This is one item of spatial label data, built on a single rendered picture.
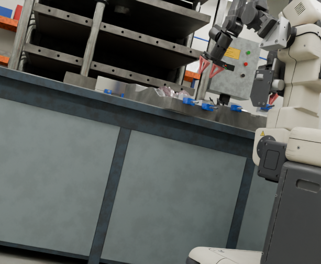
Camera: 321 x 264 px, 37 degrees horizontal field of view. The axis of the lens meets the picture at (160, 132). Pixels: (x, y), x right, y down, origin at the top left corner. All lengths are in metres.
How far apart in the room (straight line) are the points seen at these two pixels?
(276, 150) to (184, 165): 0.57
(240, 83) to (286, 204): 1.73
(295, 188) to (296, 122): 0.40
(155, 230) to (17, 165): 0.69
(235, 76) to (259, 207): 1.17
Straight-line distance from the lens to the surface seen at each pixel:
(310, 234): 1.61
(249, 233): 2.41
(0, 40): 8.93
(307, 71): 1.98
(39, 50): 3.02
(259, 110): 2.45
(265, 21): 1.97
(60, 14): 3.03
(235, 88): 3.27
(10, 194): 2.17
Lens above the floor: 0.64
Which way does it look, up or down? 1 degrees up
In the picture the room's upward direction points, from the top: 13 degrees clockwise
